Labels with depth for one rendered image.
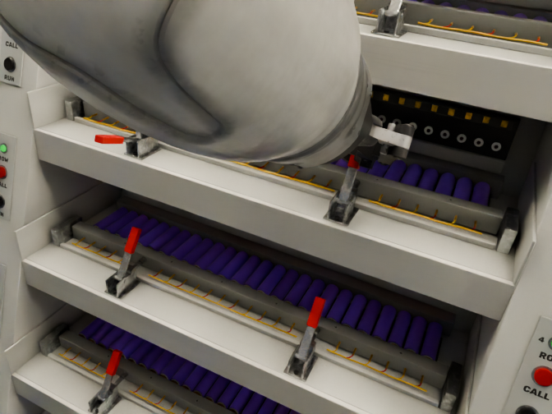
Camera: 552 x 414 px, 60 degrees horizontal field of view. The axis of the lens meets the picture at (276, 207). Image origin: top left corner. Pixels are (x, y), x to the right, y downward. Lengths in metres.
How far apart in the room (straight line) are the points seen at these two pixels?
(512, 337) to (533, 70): 0.24
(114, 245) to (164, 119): 0.59
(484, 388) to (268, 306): 0.27
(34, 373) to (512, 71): 0.76
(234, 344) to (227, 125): 0.47
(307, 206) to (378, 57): 0.17
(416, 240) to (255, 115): 0.37
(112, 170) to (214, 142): 0.47
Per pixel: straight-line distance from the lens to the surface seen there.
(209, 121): 0.16
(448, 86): 0.49
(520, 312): 0.51
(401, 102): 0.64
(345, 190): 0.51
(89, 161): 0.67
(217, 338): 0.62
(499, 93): 0.48
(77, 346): 0.85
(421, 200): 0.55
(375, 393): 0.59
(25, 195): 0.75
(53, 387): 0.84
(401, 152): 0.37
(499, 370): 0.53
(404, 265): 0.50
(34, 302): 0.83
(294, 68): 0.16
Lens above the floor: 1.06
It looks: 14 degrees down
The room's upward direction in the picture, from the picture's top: 13 degrees clockwise
